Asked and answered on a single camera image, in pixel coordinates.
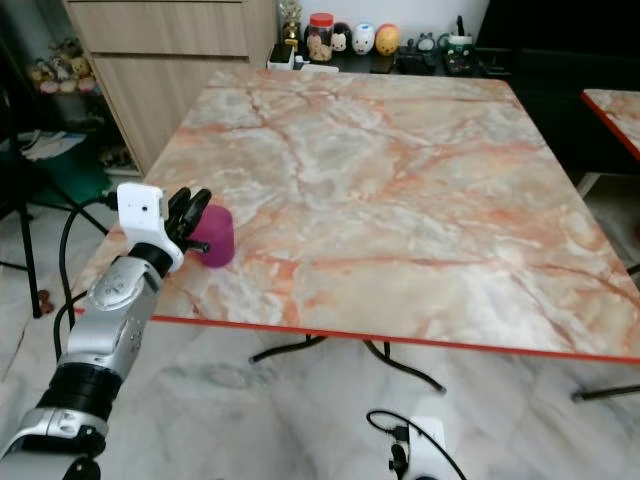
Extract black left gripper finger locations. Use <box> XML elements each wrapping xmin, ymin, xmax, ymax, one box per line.
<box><xmin>186</xmin><ymin>188</ymin><xmax>213</xmax><ymax>241</ymax></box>
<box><xmin>166</xmin><ymin>187</ymin><xmax>191</xmax><ymax>241</ymax></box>

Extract purple plastic cup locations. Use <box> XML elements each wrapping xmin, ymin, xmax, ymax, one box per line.
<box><xmin>186</xmin><ymin>205</ymin><xmax>235</xmax><ymax>269</ymax></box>

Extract black metal table legs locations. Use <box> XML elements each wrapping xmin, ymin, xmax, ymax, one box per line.
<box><xmin>572</xmin><ymin>383</ymin><xmax>640</xmax><ymax>403</ymax></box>
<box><xmin>250</xmin><ymin>334</ymin><xmax>447</xmax><ymax>394</ymax></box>

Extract green bin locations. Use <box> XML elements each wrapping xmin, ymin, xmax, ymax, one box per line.
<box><xmin>25</xmin><ymin>130</ymin><xmax>111</xmax><ymax>206</ymax></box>

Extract white paper sheets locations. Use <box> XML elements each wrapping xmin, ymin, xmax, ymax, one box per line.
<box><xmin>15</xmin><ymin>130</ymin><xmax>86</xmax><ymax>161</ymax></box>

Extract light wooden cabinet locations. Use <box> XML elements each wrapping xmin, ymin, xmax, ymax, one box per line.
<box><xmin>63</xmin><ymin>0</ymin><xmax>279</xmax><ymax>176</ymax></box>

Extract black tripod stand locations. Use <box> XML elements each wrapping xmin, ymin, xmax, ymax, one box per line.
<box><xmin>0</xmin><ymin>0</ymin><xmax>106</xmax><ymax>319</ymax></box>

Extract small plush toy cluster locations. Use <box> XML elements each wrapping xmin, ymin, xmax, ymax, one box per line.
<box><xmin>25</xmin><ymin>40</ymin><xmax>96</xmax><ymax>96</ymax></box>

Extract jar with red lid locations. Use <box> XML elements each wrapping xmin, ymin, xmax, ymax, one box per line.
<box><xmin>306</xmin><ymin>12</ymin><xmax>336</xmax><ymax>63</ymax></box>

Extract gold trophy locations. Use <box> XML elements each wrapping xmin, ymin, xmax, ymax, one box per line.
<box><xmin>280</xmin><ymin>0</ymin><xmax>303</xmax><ymax>49</ymax></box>

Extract black white figurine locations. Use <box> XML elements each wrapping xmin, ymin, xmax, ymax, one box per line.
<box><xmin>332</xmin><ymin>22</ymin><xmax>353</xmax><ymax>56</ymax></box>

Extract white egg figurine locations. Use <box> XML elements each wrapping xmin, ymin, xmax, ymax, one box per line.
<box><xmin>350</xmin><ymin>22</ymin><xmax>377</xmax><ymax>56</ymax></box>

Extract yellow egg figurine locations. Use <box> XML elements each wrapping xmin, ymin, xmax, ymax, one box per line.
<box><xmin>374</xmin><ymin>23</ymin><xmax>401</xmax><ymax>57</ymax></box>

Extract grey figurine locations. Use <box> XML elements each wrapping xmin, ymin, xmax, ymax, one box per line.
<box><xmin>410</xmin><ymin>32</ymin><xmax>441</xmax><ymax>66</ymax></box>

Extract green mug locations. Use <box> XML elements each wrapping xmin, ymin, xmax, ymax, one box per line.
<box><xmin>445</xmin><ymin>15</ymin><xmax>479</xmax><ymax>73</ymax></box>

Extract black television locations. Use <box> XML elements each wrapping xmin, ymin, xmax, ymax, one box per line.
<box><xmin>475</xmin><ymin>0</ymin><xmax>640</xmax><ymax>51</ymax></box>

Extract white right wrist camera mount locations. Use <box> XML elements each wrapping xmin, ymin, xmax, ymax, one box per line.
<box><xmin>402</xmin><ymin>417</ymin><xmax>447</xmax><ymax>480</ymax></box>

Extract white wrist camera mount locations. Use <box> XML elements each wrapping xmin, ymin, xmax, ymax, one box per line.
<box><xmin>116</xmin><ymin>183</ymin><xmax>185</xmax><ymax>273</ymax></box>
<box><xmin>402</xmin><ymin>417</ymin><xmax>447</xmax><ymax>480</ymax></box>

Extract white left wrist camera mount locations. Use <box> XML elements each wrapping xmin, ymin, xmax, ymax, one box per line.
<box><xmin>116</xmin><ymin>183</ymin><xmax>185</xmax><ymax>273</ymax></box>

